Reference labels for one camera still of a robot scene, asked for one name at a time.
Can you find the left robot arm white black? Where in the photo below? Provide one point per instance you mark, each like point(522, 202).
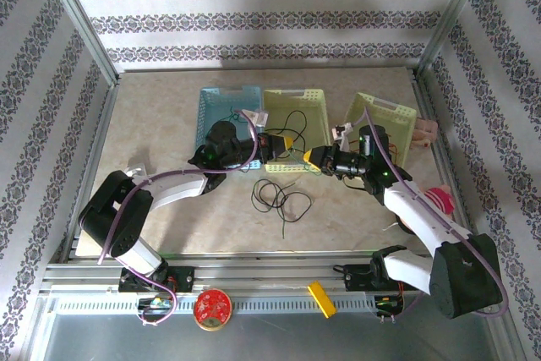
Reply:
point(177, 187)

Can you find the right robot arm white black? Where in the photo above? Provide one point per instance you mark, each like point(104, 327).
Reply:
point(422, 217)

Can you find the pale yellow plastic basket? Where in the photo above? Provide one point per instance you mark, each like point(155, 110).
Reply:
point(393, 118)
point(313, 116)

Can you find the blue plastic basket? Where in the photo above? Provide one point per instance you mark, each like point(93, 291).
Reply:
point(220, 101)

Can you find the pale pink plush item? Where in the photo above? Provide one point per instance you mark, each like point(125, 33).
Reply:
point(424, 132)

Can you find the black tape roll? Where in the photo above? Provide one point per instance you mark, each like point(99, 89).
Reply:
point(403, 225)

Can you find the yellow rectangular block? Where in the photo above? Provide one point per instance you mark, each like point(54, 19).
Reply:
point(322, 299)

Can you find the small circuit board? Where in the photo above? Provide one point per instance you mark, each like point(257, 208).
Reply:
point(389, 304)
point(154, 304)

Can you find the round red tin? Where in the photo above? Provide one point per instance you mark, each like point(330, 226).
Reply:
point(212, 309)

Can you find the white plastic bracket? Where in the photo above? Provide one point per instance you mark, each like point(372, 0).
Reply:
point(137, 168)

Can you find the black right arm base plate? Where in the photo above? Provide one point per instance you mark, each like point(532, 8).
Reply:
point(355, 278)

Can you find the aluminium frame rail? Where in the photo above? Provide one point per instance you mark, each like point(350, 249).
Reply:
point(262, 270)

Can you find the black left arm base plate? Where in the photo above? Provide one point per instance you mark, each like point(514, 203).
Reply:
point(186, 278)

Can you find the aluminium frame post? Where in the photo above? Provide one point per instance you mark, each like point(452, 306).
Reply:
point(80, 18)
point(452, 14)

